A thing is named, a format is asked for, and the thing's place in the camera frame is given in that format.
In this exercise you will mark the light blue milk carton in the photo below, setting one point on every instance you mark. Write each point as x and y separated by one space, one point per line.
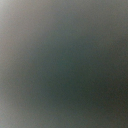
63 63

